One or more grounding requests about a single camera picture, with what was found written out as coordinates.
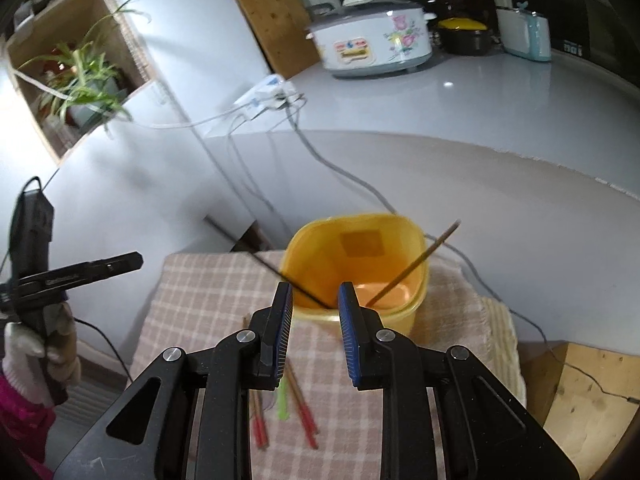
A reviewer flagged wooden shelf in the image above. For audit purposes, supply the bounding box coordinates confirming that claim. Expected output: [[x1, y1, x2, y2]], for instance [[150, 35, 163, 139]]
[[2, 0, 157, 166]]

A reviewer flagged pink checked cloth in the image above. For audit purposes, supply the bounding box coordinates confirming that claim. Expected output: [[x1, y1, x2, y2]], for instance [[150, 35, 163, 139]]
[[131, 251, 501, 480]]

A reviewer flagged white cable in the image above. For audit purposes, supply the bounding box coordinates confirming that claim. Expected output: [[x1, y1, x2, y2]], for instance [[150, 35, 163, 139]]
[[131, 102, 251, 131]]

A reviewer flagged person's left hand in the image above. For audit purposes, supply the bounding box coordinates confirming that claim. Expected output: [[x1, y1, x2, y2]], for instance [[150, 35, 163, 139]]
[[2, 301, 82, 407]]

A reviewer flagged cream towel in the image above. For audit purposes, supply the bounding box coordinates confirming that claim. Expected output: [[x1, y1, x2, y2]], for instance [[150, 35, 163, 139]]
[[477, 296, 529, 408]]

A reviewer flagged white and blue appliance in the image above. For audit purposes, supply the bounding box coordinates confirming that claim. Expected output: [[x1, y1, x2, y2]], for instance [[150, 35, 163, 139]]
[[495, 2, 553, 62]]

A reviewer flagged floral white rice cooker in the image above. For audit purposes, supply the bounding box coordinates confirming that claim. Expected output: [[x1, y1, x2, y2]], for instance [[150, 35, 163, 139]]
[[304, 1, 435, 79]]

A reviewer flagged yellow plastic cup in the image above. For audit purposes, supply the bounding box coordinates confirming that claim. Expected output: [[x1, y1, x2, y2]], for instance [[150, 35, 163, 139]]
[[280, 213, 432, 338]]

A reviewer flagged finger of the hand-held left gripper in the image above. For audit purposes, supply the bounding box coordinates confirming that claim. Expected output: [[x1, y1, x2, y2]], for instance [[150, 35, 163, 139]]
[[17, 252, 145, 306]]

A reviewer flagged person's left forearm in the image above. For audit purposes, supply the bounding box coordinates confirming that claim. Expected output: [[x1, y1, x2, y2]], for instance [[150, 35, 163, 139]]
[[0, 367, 57, 480]]

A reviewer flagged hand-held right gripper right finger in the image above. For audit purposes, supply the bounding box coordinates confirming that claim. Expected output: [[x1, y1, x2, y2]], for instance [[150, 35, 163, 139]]
[[337, 282, 582, 480]]

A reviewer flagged brown wooden chopstick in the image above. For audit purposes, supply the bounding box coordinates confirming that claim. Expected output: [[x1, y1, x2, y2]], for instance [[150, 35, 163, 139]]
[[367, 218, 462, 307]]

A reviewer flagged black pot with yellow lid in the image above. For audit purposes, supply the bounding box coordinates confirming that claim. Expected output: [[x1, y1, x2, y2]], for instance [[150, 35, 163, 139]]
[[436, 17, 497, 57]]

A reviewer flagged white power strip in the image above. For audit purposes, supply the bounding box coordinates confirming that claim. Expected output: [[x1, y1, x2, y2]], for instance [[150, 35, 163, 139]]
[[234, 74, 302, 122]]

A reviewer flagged red-tipped wooden chopstick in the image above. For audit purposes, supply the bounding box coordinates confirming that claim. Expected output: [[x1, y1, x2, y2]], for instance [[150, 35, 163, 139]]
[[286, 360, 320, 450], [246, 314, 271, 448]]

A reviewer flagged wooden box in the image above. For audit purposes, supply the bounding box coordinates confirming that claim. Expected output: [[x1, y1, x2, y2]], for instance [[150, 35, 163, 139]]
[[520, 342, 640, 480]]

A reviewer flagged black cable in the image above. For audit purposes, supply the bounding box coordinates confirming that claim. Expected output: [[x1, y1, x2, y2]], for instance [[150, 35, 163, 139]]
[[74, 317, 135, 383], [547, 342, 640, 403]]

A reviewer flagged light green stick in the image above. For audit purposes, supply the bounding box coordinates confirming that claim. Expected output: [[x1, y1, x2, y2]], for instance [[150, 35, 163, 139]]
[[276, 377, 292, 422]]

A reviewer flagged dark chopstick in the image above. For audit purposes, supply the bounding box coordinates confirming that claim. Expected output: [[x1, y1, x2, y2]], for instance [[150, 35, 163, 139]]
[[204, 215, 331, 309]]

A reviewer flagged wooden board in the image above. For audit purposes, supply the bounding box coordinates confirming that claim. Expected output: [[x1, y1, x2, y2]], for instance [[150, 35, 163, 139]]
[[223, 0, 323, 77]]

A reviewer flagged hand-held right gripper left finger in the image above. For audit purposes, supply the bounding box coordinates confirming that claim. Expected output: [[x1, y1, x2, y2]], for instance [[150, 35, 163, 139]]
[[52, 281, 294, 480]]

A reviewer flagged green spider plant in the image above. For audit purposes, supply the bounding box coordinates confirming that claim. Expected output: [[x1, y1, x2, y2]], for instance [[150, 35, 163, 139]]
[[19, 0, 152, 137]]

